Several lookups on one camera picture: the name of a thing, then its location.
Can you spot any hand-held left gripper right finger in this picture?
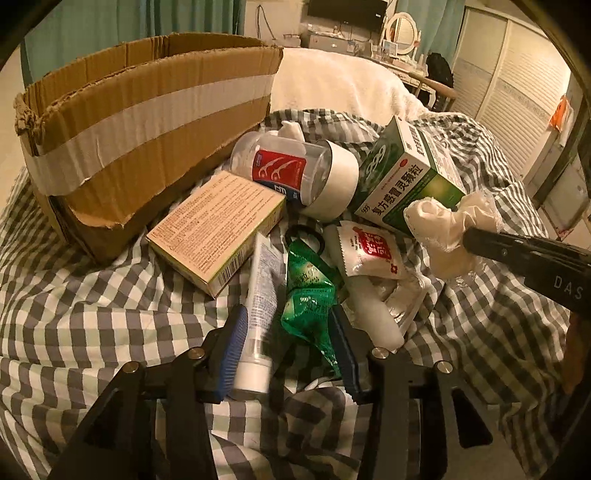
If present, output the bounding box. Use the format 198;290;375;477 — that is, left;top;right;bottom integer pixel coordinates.
327;304;495;480

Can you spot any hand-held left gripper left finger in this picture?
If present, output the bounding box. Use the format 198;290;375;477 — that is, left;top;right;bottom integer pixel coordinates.
46;304;250;480

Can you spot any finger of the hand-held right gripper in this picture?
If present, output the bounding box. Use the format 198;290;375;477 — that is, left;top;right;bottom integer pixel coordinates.
463;227;591;283

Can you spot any silver white sachet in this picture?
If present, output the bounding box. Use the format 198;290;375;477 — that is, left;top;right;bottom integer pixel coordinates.
344;272;435;352

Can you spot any white tube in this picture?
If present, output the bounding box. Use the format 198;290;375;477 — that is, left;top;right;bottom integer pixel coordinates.
229;232;283;401

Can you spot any green foil packet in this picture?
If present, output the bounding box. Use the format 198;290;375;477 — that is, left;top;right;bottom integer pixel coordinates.
283;237;346;371

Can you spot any white sachet red label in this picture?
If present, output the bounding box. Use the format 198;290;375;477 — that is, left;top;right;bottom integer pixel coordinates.
335;220;413;280

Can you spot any green and white medicine box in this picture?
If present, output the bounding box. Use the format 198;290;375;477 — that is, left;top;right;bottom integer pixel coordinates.
348;115;467;238

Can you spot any tan and green carton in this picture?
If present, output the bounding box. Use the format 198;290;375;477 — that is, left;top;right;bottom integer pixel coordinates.
146;171;287;300

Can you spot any clear plastic jar red label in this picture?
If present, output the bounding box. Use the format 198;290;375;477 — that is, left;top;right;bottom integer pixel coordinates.
230;130;361;221

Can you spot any brown cardboard box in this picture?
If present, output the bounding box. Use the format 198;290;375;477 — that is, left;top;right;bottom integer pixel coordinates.
14;32;284;267

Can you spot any grey checkered bed sheet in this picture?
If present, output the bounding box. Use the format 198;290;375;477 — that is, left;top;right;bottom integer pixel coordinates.
0;108;575;480

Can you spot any orange tag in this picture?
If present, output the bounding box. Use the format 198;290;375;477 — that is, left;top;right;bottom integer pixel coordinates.
549;96;576;133

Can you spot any white louvered wardrobe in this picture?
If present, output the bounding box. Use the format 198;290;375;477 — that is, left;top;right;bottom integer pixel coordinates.
450;7;574;179

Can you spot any wooden chair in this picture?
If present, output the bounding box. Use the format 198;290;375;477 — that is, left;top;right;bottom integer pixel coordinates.
406;74;459;112

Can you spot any black bag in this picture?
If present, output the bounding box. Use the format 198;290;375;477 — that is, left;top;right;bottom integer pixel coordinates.
425;52;456;89

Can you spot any small white tissue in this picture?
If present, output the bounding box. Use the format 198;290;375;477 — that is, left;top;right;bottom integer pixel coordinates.
276;121;306;145

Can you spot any narrow green curtain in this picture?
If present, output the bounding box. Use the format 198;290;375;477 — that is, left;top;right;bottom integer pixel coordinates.
397;0;465;79

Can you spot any white oval vanity mirror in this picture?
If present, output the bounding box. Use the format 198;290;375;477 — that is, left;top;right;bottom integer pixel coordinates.
384;13;422;59

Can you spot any white fluffy blanket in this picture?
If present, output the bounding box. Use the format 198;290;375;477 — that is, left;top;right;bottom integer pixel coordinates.
269;46;434;124

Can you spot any cluttered dressing table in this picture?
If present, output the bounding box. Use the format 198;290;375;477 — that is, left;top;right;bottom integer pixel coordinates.
300;28;431;86

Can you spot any wide green curtain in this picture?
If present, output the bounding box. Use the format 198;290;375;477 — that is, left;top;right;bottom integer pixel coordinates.
21;0;247;87

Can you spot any black hair tie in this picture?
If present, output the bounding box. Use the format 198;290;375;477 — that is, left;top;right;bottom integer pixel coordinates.
285;224;327;254

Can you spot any black wall television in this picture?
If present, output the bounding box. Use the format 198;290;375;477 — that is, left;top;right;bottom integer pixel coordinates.
307;0;389;30

